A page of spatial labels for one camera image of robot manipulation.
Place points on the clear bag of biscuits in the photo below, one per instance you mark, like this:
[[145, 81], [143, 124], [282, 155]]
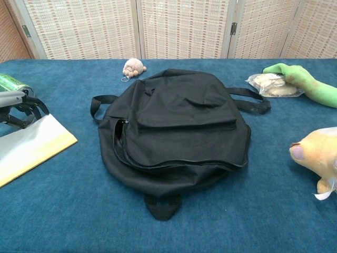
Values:
[[268, 85]]

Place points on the black fabric backpack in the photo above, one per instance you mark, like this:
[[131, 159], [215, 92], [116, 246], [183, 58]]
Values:
[[184, 131]]

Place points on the yellow plush animal toy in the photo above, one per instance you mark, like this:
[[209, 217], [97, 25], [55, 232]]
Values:
[[318, 155]]

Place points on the green plush toy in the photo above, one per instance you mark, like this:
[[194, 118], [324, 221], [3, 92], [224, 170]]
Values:
[[321, 92]]

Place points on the black metal screen hinge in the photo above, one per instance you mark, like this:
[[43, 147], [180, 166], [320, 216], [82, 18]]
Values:
[[25, 29], [233, 28]]

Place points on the white and yellow book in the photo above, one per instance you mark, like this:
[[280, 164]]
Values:
[[31, 147]]

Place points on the green drink can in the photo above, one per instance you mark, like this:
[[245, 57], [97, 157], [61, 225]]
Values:
[[10, 81]]

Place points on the woven folding screen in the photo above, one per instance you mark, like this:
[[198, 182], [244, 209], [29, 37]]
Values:
[[84, 26]]

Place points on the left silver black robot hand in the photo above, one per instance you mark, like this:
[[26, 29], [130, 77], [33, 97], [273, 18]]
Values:
[[10, 98]]

